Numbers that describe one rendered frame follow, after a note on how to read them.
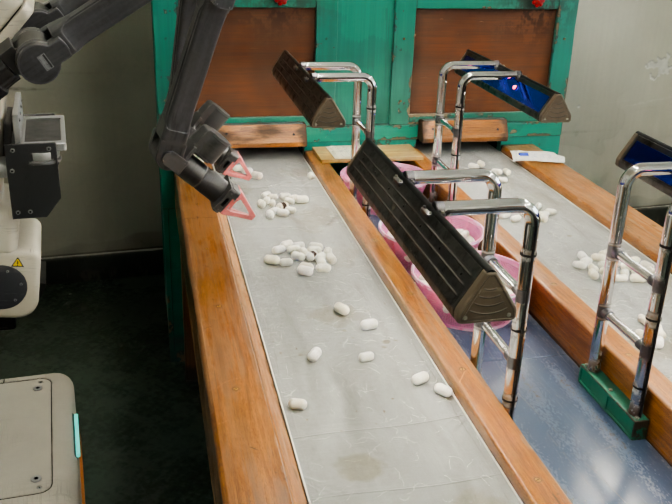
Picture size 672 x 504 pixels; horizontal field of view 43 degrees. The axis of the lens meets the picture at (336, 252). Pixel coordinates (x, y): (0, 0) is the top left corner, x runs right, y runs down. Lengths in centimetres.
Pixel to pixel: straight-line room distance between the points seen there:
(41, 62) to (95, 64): 181
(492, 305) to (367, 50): 178
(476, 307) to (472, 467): 34
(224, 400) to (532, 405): 57
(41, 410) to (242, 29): 125
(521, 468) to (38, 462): 124
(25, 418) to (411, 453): 125
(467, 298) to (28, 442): 143
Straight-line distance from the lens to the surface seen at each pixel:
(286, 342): 164
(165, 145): 182
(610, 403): 165
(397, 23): 278
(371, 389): 151
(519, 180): 270
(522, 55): 296
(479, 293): 107
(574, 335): 180
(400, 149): 280
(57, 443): 224
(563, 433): 158
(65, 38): 170
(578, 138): 427
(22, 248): 197
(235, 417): 138
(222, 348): 158
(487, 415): 142
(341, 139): 281
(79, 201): 363
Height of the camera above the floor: 153
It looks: 23 degrees down
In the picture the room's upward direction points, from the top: 2 degrees clockwise
